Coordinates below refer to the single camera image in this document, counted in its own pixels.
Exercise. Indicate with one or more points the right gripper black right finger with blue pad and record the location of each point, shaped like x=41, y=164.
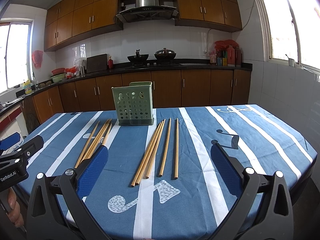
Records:
x=263, y=208

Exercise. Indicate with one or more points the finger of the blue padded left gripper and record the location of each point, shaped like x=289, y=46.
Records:
x=10, y=141

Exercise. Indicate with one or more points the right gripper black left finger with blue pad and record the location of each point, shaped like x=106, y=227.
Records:
x=57, y=208

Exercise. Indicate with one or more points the brown lower kitchen cabinets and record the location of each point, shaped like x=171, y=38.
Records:
x=170, y=88

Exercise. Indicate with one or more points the person's left hand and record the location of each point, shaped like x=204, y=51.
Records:
x=14, y=214

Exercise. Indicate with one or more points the yellow detergent bottle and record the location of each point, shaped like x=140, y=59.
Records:
x=27, y=85

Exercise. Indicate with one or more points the bamboo chopstick left group leftmost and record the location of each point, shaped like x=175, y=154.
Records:
x=86, y=145

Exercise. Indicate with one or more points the bamboo chopstick group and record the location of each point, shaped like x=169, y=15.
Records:
x=143, y=161
x=154, y=150
x=140, y=176
x=107, y=134
x=96, y=141
x=92, y=147
x=86, y=145

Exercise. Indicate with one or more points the green and red basins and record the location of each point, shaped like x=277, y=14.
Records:
x=58, y=74

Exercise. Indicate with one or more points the bamboo chopstick left group rightmost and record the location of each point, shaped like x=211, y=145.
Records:
x=107, y=134

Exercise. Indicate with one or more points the bamboo chopstick right group left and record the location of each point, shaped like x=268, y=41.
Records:
x=143, y=161

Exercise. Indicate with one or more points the small white fan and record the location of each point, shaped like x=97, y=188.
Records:
x=80, y=66

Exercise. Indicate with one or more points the bamboo chopstick right group middle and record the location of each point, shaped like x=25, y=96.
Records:
x=140, y=176

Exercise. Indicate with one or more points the blue white striped tablecloth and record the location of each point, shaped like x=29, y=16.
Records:
x=161, y=181

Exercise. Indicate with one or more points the dark cutting board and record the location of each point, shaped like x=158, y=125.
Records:
x=96, y=63

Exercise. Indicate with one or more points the red bottle on counter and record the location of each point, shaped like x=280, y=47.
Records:
x=110, y=62

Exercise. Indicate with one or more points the green perforated utensil holder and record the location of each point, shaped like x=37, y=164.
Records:
x=133, y=104

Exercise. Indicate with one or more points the black wok left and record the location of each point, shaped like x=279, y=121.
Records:
x=138, y=58

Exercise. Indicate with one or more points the white cup on windowsill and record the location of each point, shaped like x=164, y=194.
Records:
x=291, y=61

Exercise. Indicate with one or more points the red plastic bags with bottles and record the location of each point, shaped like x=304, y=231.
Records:
x=226, y=53

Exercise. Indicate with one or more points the black lidded wok right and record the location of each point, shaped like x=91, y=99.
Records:
x=165, y=55

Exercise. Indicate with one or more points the stainless steel range hood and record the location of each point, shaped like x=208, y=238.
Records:
x=129, y=11

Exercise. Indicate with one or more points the red bag on wall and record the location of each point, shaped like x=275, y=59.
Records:
x=37, y=58

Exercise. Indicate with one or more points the brown upper wall cabinets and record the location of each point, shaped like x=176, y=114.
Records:
x=70, y=21

